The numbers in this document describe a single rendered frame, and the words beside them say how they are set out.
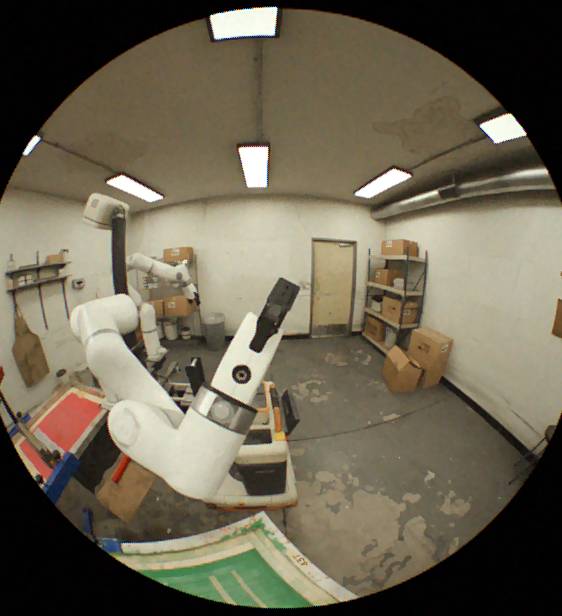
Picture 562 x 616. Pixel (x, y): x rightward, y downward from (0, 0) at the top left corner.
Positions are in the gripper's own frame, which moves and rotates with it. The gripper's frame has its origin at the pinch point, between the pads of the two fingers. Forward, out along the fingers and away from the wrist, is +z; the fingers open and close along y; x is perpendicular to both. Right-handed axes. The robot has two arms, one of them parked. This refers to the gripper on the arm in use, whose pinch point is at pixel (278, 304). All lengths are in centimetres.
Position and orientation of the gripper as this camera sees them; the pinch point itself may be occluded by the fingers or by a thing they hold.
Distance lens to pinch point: 28.6
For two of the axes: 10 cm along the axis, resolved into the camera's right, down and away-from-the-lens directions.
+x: 8.9, 4.6, 0.1
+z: 3.9, -7.5, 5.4
